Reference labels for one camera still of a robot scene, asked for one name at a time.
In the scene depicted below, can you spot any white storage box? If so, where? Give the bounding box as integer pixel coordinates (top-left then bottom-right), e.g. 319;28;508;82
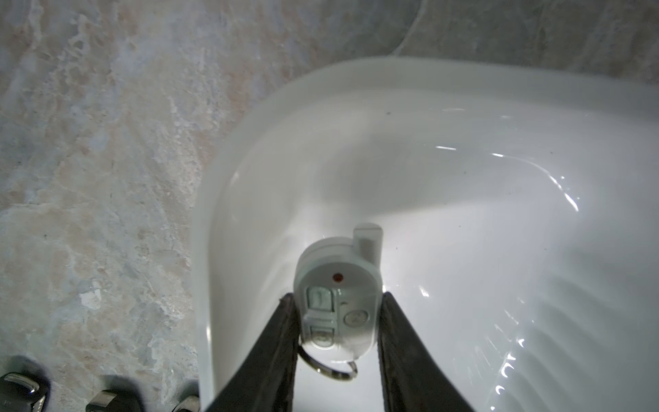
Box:
190;58;658;411

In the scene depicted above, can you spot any white remote key fob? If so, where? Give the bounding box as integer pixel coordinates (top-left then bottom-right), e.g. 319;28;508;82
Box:
293;223;384;381

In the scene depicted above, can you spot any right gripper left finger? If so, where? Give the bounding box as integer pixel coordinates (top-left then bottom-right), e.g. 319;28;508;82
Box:
206;293;300;412

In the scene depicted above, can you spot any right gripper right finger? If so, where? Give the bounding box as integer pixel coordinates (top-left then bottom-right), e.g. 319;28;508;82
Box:
378;292;473;412

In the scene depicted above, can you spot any black VW key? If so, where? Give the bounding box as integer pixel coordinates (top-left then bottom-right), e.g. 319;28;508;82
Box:
1;373;50;412

